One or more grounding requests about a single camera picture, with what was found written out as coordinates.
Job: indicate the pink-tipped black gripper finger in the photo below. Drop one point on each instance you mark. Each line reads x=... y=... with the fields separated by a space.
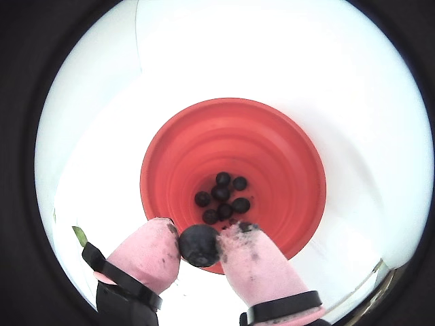
x=261 y=268
x=146 y=258

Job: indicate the small dark blueberry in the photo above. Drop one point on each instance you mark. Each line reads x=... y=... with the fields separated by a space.
x=198 y=245

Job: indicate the red collapsible silicone cup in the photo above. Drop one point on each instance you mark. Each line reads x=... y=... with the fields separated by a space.
x=238 y=153

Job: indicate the green leaf with stem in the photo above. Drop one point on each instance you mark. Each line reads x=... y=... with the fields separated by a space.
x=79 y=235

